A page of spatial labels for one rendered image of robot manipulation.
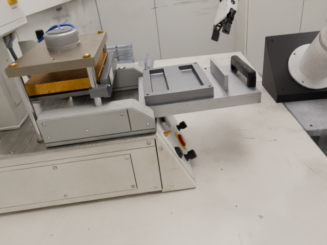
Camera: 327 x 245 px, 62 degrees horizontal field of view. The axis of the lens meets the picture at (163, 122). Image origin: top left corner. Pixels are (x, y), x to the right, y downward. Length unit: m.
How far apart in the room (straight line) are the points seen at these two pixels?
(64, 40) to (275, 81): 0.78
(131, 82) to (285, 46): 0.66
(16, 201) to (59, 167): 0.15
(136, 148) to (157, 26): 2.53
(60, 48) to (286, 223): 0.63
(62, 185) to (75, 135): 0.15
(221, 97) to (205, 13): 2.46
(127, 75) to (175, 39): 2.29
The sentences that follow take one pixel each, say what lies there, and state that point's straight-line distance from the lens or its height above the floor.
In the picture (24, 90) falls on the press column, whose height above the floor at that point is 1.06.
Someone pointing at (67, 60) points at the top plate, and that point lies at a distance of 0.60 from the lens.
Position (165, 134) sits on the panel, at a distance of 0.67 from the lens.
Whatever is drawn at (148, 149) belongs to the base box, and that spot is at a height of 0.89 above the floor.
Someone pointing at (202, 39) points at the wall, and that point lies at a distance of 3.14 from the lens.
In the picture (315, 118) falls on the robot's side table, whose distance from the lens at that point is 1.07.
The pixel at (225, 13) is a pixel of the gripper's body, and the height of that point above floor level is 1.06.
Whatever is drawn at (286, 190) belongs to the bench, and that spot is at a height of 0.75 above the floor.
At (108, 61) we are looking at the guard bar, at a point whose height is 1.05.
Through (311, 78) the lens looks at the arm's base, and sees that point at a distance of 1.18.
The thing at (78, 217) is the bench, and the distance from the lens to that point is 0.73.
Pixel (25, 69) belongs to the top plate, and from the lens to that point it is 0.63.
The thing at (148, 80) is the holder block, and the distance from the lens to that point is 0.74.
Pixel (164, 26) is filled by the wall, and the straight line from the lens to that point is 3.09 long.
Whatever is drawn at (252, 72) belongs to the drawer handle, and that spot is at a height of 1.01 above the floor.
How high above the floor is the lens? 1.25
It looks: 29 degrees down
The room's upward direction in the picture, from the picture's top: 7 degrees counter-clockwise
